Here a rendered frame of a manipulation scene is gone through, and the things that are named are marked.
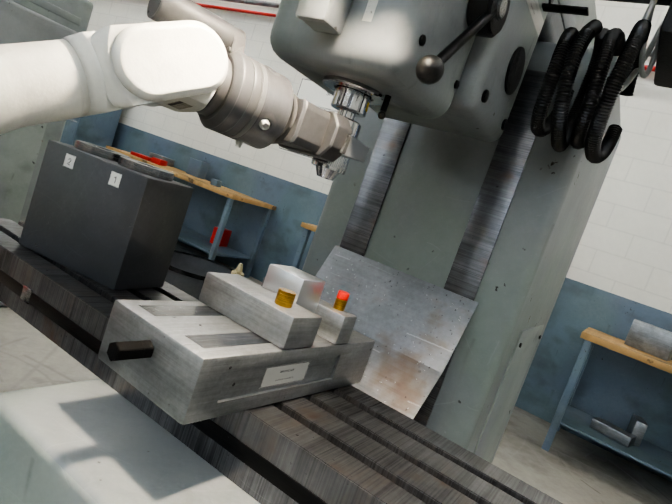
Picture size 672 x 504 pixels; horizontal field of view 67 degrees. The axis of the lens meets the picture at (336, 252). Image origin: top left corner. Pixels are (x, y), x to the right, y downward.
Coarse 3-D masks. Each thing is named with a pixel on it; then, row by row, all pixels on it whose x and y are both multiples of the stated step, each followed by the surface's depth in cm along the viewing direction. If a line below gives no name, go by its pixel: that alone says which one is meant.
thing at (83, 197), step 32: (64, 160) 84; (96, 160) 82; (128, 160) 82; (64, 192) 84; (96, 192) 82; (128, 192) 80; (160, 192) 82; (192, 192) 89; (32, 224) 86; (64, 224) 84; (96, 224) 82; (128, 224) 79; (160, 224) 85; (64, 256) 84; (96, 256) 81; (128, 256) 80; (160, 256) 88; (128, 288) 83
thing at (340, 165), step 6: (354, 132) 65; (312, 162) 66; (318, 162) 65; (324, 162) 65; (330, 162) 65; (336, 162) 65; (342, 162) 65; (348, 162) 67; (330, 168) 65; (336, 168) 65; (342, 168) 66; (342, 174) 67
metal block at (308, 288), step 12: (276, 264) 68; (276, 276) 66; (288, 276) 66; (300, 276) 66; (312, 276) 69; (276, 288) 66; (288, 288) 65; (300, 288) 64; (312, 288) 66; (300, 300) 65; (312, 300) 67
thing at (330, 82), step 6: (324, 78) 65; (330, 78) 63; (336, 78) 62; (342, 78) 62; (348, 78) 62; (324, 84) 67; (330, 84) 66; (336, 84) 64; (342, 84) 63; (348, 84) 62; (354, 84) 62; (360, 84) 62; (360, 90) 63; (366, 90) 62; (372, 90) 62; (372, 96) 64; (378, 96) 63; (384, 96) 64; (372, 102) 68; (378, 102) 66
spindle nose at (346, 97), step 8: (336, 88) 65; (344, 88) 64; (352, 88) 64; (336, 96) 65; (344, 96) 64; (352, 96) 64; (360, 96) 64; (368, 96) 65; (336, 104) 65; (344, 104) 64; (352, 104) 64; (360, 104) 64; (360, 112) 65
